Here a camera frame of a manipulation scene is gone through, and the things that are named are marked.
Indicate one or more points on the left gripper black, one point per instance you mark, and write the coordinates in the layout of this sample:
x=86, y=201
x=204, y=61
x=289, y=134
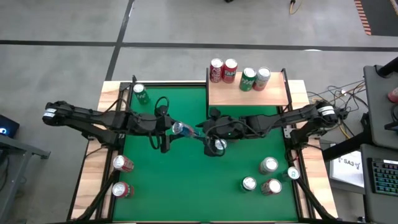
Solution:
x=152, y=126

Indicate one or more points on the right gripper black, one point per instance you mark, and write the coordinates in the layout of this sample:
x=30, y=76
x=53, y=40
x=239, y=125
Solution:
x=230, y=127

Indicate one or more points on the slim blue silver energy can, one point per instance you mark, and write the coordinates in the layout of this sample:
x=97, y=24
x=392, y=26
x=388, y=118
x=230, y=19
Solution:
x=292, y=173
x=220, y=144
x=186, y=130

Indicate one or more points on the red Coca-Cola can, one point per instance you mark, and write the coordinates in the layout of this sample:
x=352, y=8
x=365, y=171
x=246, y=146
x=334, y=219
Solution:
x=216, y=70

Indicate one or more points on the red Fanta can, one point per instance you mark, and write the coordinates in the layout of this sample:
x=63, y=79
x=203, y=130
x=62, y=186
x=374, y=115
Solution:
x=230, y=71

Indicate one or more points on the green Sprite can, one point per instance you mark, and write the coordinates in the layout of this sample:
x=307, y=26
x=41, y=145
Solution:
x=140, y=93
x=248, y=183
x=247, y=79

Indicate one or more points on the pink and white soda can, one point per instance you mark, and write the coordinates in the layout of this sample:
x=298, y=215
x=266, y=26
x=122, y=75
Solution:
x=262, y=79
x=269, y=165

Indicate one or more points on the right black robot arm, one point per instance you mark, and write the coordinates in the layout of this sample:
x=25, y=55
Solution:
x=280, y=119

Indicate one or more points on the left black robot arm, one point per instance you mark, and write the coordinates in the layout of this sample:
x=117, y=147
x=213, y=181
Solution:
x=93, y=119

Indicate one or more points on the red and white soda can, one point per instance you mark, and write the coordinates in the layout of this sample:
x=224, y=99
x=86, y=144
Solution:
x=122, y=163

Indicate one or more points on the green table mat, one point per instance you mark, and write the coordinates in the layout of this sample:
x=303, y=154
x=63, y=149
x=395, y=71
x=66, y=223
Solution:
x=192, y=199

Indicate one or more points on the red soda can green accent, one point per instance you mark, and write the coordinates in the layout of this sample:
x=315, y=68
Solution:
x=122, y=189

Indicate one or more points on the red white-patterned soda can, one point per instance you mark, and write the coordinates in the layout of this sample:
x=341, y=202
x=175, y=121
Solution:
x=271, y=186

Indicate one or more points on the white SA3 labelled box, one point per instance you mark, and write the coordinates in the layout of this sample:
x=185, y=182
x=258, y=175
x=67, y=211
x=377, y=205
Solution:
x=346, y=171

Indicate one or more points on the grey side table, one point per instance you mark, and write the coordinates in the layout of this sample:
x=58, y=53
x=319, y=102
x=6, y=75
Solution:
x=18, y=149

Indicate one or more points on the dark device blue light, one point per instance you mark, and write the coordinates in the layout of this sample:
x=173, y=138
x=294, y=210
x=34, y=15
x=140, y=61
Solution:
x=7, y=126

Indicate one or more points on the grey desk with red item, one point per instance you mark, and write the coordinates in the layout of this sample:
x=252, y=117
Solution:
x=379, y=109

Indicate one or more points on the grey desk with backlit keyboard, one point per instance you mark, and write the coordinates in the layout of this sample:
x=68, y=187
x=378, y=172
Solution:
x=367, y=202

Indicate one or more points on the backlit keyboard coloured keys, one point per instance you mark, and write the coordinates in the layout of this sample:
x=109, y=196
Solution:
x=385, y=177

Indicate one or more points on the small red desk item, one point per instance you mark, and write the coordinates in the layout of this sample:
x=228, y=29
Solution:
x=394, y=95

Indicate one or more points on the black monitor stand pole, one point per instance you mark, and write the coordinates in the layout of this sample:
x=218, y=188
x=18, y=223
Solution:
x=388, y=67

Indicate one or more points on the black floor mat striped edge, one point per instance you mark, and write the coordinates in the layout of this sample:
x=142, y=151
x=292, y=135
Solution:
x=382, y=15

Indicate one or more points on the wooden shelf black metal frame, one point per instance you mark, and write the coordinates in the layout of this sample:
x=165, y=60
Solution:
x=242, y=96

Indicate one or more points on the black metal rig frame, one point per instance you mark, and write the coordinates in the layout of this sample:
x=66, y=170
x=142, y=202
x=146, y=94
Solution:
x=99, y=199

